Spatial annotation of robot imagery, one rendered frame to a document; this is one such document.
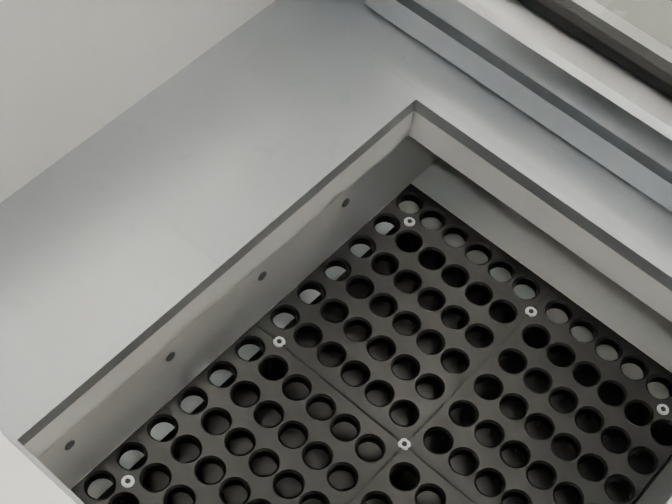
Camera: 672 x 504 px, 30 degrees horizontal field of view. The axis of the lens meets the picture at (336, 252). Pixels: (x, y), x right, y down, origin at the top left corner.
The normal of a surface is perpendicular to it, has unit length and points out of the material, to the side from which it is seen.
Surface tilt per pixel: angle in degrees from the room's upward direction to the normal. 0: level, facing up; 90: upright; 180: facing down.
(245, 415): 0
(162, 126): 0
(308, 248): 90
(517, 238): 0
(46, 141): 90
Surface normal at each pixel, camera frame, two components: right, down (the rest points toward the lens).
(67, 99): 0.75, 0.58
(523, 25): 0.07, -0.56
